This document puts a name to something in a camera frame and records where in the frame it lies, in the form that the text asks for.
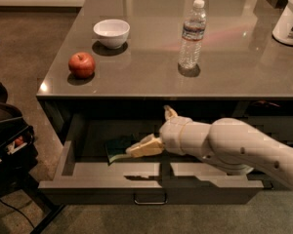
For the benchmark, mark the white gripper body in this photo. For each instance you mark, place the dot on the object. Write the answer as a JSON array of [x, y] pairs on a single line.
[[171, 133]]

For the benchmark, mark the dark lower side drawers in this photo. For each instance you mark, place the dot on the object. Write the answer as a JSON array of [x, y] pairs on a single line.
[[274, 118]]

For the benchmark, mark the green and yellow sponge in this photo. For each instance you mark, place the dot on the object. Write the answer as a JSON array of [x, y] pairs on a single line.
[[116, 148]]

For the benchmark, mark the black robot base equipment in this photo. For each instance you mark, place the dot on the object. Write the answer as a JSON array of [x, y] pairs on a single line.
[[17, 157]]

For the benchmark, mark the metal drawer handle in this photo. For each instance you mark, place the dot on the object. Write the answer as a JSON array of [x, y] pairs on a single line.
[[151, 199]]

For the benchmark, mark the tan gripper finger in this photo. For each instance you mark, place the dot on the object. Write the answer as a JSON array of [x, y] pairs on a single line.
[[148, 146], [169, 112]]

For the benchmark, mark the clear plastic water bottle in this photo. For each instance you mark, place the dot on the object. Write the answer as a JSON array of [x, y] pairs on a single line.
[[192, 35]]

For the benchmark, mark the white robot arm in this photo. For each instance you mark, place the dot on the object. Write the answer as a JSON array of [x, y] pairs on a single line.
[[227, 144]]

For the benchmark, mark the grey open top drawer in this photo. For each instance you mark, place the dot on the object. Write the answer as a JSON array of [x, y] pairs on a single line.
[[84, 175]]

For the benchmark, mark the red apple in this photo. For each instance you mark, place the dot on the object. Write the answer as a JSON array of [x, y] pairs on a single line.
[[81, 65]]

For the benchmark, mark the white plastic canister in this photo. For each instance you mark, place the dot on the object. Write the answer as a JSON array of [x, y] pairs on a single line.
[[291, 20]]

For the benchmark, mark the white ceramic bowl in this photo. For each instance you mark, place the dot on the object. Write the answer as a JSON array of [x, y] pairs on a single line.
[[112, 33]]

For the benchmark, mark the grey counter cabinet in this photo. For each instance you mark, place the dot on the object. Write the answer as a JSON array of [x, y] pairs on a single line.
[[240, 61]]

